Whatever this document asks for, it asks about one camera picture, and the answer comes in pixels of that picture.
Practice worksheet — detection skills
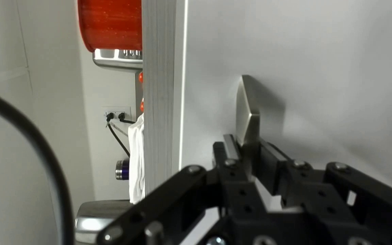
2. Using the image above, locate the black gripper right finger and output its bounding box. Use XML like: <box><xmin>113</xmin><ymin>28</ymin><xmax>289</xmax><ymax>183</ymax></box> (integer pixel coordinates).
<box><xmin>256</xmin><ymin>141</ymin><xmax>392</xmax><ymax>245</ymax></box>

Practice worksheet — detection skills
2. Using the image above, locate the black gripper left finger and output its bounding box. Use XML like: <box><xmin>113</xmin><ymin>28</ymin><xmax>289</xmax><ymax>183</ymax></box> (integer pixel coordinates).
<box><xmin>97</xmin><ymin>141</ymin><xmax>260</xmax><ymax>245</ymax></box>

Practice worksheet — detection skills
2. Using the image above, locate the white top drawer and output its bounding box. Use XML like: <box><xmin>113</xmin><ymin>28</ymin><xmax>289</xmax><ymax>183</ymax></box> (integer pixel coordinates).
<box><xmin>180</xmin><ymin>0</ymin><xmax>392</xmax><ymax>185</ymax></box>

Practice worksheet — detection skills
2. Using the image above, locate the red enamel mug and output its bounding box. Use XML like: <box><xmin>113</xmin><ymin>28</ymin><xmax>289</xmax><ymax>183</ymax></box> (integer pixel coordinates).
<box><xmin>78</xmin><ymin>0</ymin><xmax>142</xmax><ymax>51</ymax></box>

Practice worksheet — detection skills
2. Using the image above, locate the dark blue can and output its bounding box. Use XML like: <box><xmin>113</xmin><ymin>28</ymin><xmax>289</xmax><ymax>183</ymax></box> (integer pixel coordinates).
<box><xmin>115</xmin><ymin>157</ymin><xmax>130</xmax><ymax>179</ymax></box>

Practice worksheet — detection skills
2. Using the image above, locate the white folded napkin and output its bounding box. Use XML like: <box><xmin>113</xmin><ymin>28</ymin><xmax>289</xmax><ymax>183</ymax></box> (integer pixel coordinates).
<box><xmin>128</xmin><ymin>114</ymin><xmax>146</xmax><ymax>204</ymax></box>

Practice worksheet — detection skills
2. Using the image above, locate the silver four-slot toaster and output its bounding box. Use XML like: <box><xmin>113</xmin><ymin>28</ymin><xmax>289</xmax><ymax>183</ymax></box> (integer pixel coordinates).
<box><xmin>93</xmin><ymin>49</ymin><xmax>143</xmax><ymax>69</ymax></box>

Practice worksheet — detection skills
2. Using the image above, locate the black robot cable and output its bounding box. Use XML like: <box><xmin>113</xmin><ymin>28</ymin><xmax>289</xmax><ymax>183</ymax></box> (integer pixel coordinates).
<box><xmin>0</xmin><ymin>85</ymin><xmax>77</xmax><ymax>245</ymax></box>

